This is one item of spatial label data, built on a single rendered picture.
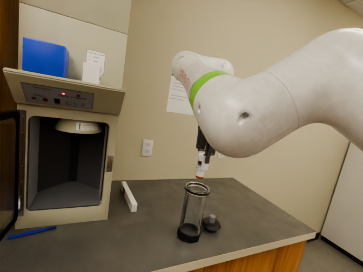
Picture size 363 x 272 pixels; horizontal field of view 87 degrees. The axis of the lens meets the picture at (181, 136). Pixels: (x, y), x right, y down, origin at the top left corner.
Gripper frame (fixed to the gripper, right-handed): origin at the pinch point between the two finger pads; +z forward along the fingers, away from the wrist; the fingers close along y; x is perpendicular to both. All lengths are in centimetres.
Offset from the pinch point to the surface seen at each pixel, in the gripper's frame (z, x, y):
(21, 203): 23, 63, 17
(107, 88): -22.7, 38.0, 5.4
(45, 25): -39, 57, 17
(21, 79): -21, 60, 7
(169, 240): 33.7, 9.6, -1.3
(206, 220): 30.2, -10.2, 3.0
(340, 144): -3, -229, 60
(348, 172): 30, -247, 50
